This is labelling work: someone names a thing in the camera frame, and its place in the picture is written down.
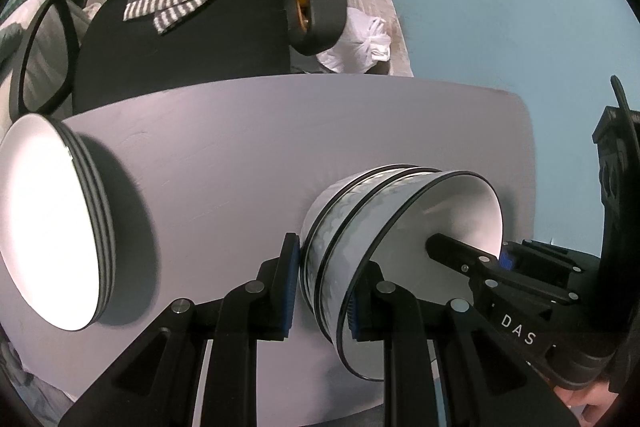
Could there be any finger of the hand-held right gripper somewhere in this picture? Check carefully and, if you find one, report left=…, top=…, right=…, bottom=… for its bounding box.
left=425, top=233, right=553, bottom=304
left=499, top=238, right=605, bottom=309

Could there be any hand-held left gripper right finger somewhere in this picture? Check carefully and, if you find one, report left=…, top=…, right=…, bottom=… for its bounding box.
left=347, top=259, right=581, bottom=427

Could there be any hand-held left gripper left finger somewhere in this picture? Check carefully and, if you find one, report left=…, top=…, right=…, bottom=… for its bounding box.
left=57, top=232, right=303, bottom=427

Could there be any white plate with black rim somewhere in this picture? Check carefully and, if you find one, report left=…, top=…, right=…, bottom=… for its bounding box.
left=50, top=119, right=112, bottom=323
left=0, top=113, right=101, bottom=333
left=55, top=122, right=121, bottom=313

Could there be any person's right hand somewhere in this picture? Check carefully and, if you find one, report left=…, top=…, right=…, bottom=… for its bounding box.
left=559, top=381, right=618, bottom=427

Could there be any white crumpled cloth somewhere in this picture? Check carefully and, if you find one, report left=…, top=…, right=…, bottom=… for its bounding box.
left=315, top=7, right=393, bottom=75

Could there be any black office chair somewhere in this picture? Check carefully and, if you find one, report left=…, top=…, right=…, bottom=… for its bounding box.
left=9, top=0, right=368, bottom=118

